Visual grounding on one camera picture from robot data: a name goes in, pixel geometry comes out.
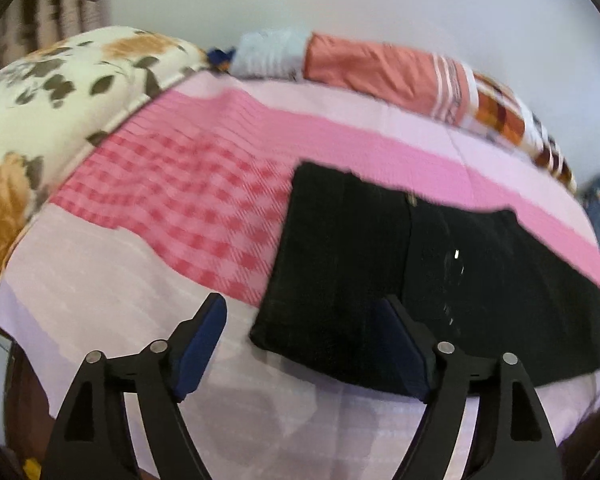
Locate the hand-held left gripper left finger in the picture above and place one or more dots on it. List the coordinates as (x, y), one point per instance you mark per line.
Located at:
(200, 350)

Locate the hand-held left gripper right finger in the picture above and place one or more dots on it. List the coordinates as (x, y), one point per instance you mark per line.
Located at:
(405, 355)

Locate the black pants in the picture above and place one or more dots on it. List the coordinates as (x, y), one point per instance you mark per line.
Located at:
(340, 260)

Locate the pink checked bed sheet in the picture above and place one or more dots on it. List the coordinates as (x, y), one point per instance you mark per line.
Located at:
(180, 200)

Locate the floral cream pillow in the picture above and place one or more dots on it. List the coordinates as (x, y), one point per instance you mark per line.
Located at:
(55, 120)

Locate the salmon plaid pillow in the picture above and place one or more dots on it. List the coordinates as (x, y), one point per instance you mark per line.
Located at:
(380, 67)

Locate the light blue cloth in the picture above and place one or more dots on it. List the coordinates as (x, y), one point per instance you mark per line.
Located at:
(265, 55)

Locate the brown patterned curtain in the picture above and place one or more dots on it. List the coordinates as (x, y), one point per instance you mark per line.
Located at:
(55, 0)

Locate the brown wooden bed frame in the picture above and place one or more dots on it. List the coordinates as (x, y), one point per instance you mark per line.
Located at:
(25, 410)

